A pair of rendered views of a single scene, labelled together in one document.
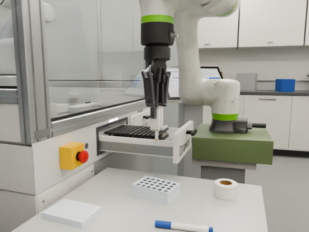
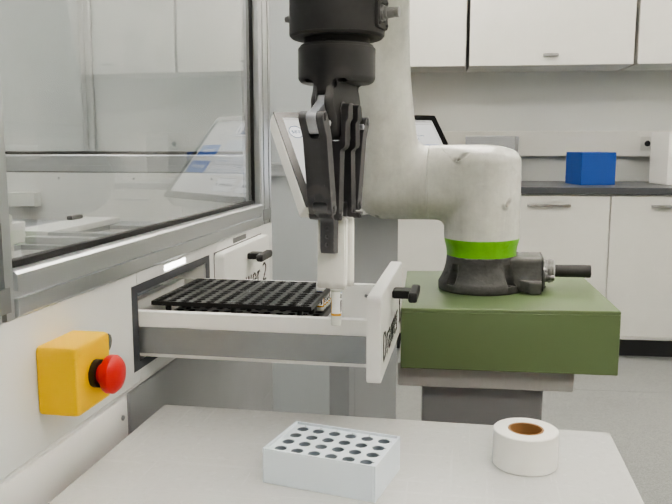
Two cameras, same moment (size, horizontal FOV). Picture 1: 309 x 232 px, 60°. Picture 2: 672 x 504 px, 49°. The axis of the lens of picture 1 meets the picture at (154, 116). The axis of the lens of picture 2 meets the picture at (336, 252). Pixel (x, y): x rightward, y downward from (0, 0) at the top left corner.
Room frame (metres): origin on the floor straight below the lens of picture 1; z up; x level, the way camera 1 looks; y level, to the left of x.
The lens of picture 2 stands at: (0.04, 0.10, 1.11)
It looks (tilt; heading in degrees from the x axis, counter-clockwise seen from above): 8 degrees down; 351
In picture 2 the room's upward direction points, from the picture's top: straight up
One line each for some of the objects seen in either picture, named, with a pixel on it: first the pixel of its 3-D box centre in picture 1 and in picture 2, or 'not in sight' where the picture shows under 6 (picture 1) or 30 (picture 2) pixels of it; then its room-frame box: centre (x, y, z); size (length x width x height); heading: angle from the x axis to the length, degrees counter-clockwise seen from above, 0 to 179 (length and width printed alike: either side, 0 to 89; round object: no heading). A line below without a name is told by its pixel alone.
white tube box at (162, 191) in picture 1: (156, 188); (332, 458); (0.78, -0.01, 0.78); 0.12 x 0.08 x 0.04; 60
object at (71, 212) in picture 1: (72, 211); not in sight; (0.66, 0.22, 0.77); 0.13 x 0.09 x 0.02; 68
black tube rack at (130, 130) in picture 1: (137, 137); (249, 312); (1.11, 0.07, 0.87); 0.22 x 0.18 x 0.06; 71
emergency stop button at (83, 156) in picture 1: (82, 156); (107, 373); (0.81, 0.23, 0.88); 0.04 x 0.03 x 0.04; 161
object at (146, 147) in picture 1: (135, 138); (243, 315); (1.11, 0.08, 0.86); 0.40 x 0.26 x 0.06; 71
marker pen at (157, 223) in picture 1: (183, 226); not in sight; (0.59, -0.07, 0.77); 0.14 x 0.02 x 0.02; 77
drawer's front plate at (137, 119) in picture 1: (142, 122); (244, 271); (1.44, 0.07, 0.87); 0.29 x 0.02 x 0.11; 161
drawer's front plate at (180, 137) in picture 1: (184, 139); (386, 314); (1.04, -0.12, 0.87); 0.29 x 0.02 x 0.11; 161
